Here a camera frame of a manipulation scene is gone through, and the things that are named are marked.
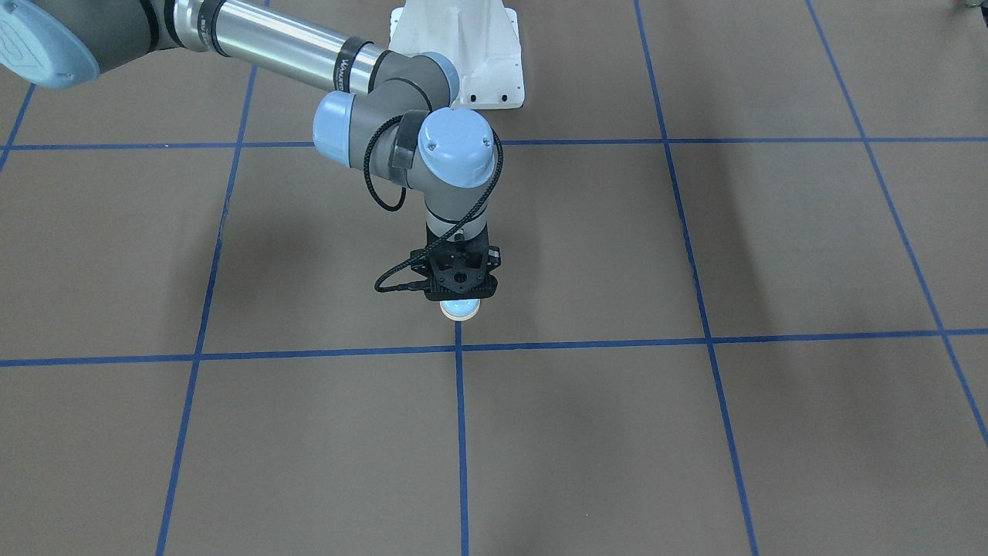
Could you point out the blue white call bell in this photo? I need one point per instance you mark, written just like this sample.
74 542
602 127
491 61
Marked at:
460 310

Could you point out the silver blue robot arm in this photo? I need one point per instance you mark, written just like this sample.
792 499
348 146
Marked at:
387 114

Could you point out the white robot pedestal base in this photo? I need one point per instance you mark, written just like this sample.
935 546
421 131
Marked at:
481 39

